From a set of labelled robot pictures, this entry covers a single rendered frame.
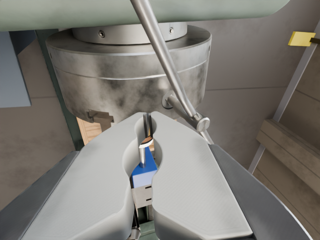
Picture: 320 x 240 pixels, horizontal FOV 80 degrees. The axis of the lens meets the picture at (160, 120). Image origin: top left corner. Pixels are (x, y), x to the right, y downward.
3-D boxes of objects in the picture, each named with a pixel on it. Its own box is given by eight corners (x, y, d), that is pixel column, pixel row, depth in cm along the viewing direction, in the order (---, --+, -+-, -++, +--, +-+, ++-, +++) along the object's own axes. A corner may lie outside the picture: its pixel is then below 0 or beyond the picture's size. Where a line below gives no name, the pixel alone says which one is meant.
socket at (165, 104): (173, 93, 35) (182, 99, 33) (159, 105, 35) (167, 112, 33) (165, 80, 33) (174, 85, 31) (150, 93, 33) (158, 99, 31)
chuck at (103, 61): (42, 27, 44) (49, 68, 21) (162, 18, 56) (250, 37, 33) (47, 44, 46) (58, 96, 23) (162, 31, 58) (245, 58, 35)
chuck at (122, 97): (47, 44, 46) (58, 96, 23) (162, 31, 58) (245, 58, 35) (59, 79, 51) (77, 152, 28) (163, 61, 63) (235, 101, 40)
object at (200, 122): (169, 93, 35) (212, 125, 26) (160, 101, 35) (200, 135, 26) (164, 84, 33) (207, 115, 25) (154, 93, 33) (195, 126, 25)
